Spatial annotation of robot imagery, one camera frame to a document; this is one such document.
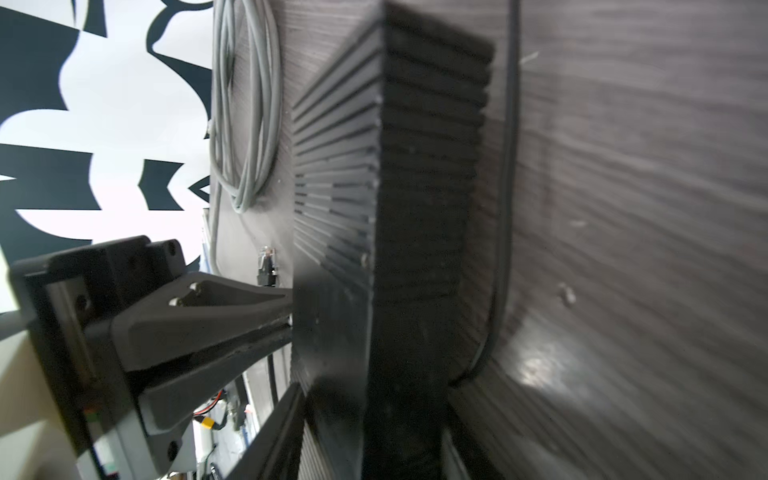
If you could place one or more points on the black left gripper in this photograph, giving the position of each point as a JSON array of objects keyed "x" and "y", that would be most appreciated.
[{"x": 79, "y": 307}]

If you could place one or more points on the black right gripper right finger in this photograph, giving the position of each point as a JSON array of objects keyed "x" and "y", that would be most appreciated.
[{"x": 461, "y": 455}]

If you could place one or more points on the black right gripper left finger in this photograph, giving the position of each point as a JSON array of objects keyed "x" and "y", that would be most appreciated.
[{"x": 276, "y": 451}]

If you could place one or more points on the black network switch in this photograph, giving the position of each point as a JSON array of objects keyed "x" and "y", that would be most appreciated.
[{"x": 386, "y": 140}]

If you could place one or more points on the black power adapter with cable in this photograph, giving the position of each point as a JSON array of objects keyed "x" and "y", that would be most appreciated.
[{"x": 505, "y": 216}]

